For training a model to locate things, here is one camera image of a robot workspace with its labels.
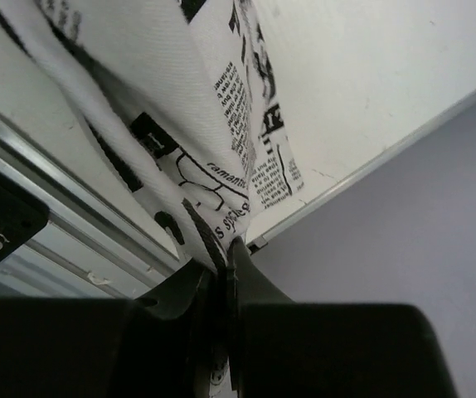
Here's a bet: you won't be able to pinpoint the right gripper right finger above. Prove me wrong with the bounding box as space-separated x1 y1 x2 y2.
225 240 457 397

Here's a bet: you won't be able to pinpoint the aluminium mounting rail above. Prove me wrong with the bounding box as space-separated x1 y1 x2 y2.
0 115 179 298

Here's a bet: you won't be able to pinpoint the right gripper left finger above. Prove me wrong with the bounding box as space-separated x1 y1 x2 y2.
0 263 214 397

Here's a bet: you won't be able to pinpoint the newspaper print trousers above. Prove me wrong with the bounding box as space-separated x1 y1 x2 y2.
0 1 304 270

